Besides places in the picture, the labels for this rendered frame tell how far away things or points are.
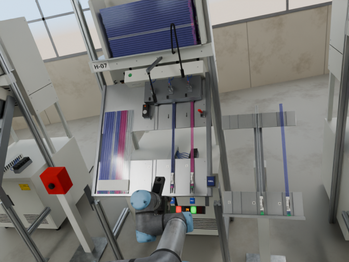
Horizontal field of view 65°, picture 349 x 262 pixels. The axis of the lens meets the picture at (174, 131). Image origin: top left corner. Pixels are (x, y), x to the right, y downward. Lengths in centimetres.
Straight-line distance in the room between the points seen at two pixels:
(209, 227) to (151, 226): 105
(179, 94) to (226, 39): 306
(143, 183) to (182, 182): 23
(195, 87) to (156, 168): 51
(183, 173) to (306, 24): 380
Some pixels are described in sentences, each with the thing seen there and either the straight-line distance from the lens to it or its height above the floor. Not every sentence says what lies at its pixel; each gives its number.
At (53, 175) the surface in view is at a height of 78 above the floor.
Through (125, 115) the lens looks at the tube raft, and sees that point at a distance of 170.
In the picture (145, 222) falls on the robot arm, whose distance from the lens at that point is 108.
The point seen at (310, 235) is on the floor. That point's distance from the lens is 224.
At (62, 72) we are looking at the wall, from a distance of 494.
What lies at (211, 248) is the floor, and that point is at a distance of 215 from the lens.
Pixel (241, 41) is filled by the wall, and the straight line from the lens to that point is 460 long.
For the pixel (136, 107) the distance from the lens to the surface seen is 170.
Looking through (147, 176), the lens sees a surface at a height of 79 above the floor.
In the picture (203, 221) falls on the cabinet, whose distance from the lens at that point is 205.
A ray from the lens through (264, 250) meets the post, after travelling 182.
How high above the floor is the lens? 167
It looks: 27 degrees down
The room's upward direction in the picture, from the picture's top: 12 degrees counter-clockwise
